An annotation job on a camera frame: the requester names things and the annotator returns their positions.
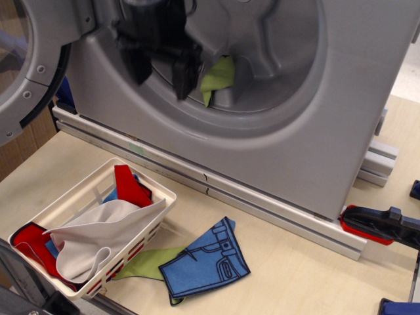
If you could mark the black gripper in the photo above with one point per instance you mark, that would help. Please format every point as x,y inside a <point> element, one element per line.
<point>160,34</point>

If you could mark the small green felt cloth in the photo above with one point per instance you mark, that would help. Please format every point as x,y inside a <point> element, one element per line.
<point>219,77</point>

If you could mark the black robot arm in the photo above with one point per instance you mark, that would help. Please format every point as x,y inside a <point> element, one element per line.
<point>131,6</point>

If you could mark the grey round machine door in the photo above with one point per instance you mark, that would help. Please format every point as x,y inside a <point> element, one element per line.
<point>28,85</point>

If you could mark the grey toy washing machine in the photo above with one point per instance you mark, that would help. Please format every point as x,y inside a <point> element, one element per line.
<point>312,79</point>

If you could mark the white plastic laundry basket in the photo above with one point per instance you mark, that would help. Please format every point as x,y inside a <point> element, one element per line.
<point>84,196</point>

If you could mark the blue clamp behind door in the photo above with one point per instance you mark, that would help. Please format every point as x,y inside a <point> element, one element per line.
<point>17,46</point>

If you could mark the beige cloth in basket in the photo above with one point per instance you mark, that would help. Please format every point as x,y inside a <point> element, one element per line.
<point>79,272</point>

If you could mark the green felt cloth on table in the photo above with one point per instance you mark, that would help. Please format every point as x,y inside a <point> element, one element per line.
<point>146,264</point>

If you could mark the blue felt jeans shorts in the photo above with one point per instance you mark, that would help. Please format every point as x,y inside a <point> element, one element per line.
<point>213,261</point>

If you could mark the red felt garment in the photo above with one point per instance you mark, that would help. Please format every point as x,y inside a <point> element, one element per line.
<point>31,240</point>

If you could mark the red black clamp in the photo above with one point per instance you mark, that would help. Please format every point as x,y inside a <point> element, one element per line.
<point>384,227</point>

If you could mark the black blue clamp edge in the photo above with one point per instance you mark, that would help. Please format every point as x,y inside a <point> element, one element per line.
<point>415,190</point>

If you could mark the blue black clamp corner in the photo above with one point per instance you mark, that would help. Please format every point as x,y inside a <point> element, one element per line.
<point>388,307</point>

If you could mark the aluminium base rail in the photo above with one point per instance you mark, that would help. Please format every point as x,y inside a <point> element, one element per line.
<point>327,233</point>

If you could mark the short aluminium rail right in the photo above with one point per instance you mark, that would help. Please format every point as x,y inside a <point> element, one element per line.
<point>378,163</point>

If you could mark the grey metal frame corner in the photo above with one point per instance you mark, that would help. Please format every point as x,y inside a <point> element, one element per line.
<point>40,294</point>

